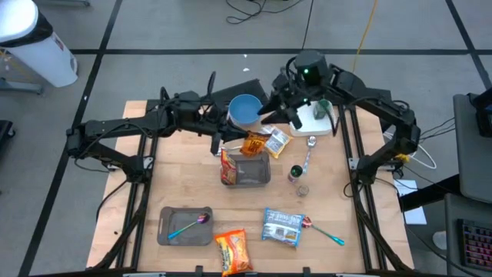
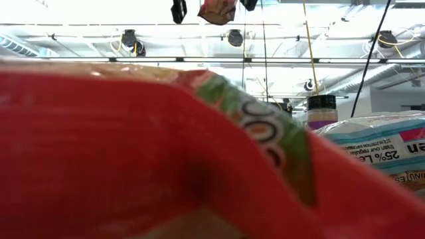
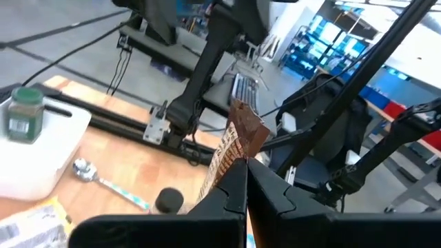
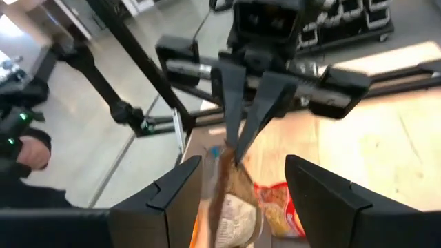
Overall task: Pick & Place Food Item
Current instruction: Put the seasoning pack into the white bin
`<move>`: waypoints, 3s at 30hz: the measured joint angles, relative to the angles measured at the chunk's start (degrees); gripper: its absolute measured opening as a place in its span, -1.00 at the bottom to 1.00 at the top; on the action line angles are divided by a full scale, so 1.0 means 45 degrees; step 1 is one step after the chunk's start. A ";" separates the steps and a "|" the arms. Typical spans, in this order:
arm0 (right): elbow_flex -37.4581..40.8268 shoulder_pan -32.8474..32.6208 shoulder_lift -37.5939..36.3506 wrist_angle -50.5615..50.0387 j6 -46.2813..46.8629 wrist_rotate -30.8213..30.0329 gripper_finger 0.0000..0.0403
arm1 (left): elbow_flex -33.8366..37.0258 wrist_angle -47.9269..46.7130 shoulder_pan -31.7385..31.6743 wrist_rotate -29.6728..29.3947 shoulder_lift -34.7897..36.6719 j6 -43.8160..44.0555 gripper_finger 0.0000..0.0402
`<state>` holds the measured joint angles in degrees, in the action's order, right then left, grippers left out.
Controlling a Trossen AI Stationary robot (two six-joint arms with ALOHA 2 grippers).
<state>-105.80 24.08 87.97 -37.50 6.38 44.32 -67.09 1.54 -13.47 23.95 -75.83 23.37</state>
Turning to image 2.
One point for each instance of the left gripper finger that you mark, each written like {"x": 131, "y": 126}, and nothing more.
{"x": 179, "y": 10}

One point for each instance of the red-yellow ramen packet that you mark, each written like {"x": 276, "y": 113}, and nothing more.
{"x": 217, "y": 11}

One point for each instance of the long ceiling light bar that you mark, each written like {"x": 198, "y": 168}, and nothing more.
{"x": 212, "y": 60}

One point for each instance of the black-lid spice jar purple label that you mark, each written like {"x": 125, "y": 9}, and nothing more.
{"x": 321, "y": 116}

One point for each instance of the orange-red ramen packet green stripe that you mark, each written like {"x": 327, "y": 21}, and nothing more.
{"x": 99, "y": 149}

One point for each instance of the blue white ramen packet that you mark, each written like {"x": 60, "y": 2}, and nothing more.
{"x": 382, "y": 146}

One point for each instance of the grey ceiling duct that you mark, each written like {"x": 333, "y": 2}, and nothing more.
{"x": 382, "y": 74}

